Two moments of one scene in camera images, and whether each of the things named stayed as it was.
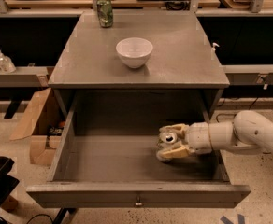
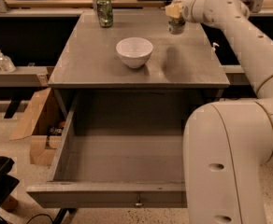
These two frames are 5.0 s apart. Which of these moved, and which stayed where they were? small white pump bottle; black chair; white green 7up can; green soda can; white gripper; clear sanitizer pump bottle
Moved: white gripper; white green 7up can
Stayed: black chair; clear sanitizer pump bottle; small white pump bottle; green soda can
